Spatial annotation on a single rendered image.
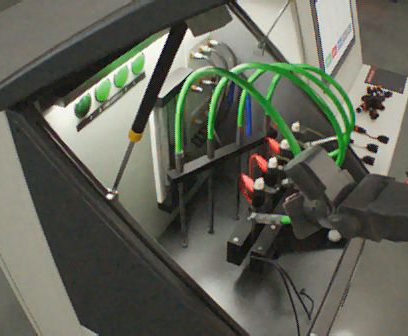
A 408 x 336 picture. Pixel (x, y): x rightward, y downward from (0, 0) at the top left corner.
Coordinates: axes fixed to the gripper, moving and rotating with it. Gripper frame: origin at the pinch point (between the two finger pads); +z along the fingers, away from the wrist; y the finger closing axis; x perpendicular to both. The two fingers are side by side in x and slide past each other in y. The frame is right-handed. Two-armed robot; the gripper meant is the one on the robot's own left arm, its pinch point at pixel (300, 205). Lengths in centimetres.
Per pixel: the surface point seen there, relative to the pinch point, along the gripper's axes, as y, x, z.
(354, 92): -59, -13, 74
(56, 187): 36.9, -21.2, -0.7
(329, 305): -1.9, 27.0, 16.0
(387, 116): -61, -1, 61
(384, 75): -80, -14, 81
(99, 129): 26.4, -28.8, 13.7
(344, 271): -10.4, 23.9, 22.2
